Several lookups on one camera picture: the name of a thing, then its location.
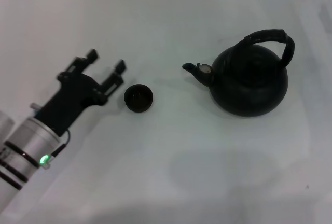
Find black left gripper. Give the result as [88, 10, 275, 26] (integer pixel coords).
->
[34, 48, 128, 137]

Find small dark teacup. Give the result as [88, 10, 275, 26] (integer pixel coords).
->
[123, 83, 154, 114]

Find black round teapot with handle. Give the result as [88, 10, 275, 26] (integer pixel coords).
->
[181, 29, 296, 117]

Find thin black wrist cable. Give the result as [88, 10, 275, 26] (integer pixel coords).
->
[51, 129, 71, 158]

